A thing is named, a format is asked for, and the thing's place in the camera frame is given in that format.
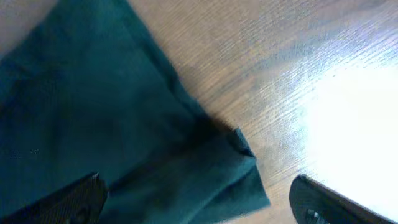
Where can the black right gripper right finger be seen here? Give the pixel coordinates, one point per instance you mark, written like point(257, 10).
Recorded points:
point(313, 203)

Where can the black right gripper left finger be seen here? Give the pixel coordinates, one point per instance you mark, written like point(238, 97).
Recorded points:
point(80, 202)

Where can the dark green t-shirt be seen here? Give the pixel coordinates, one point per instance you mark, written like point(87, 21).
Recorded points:
point(89, 90)

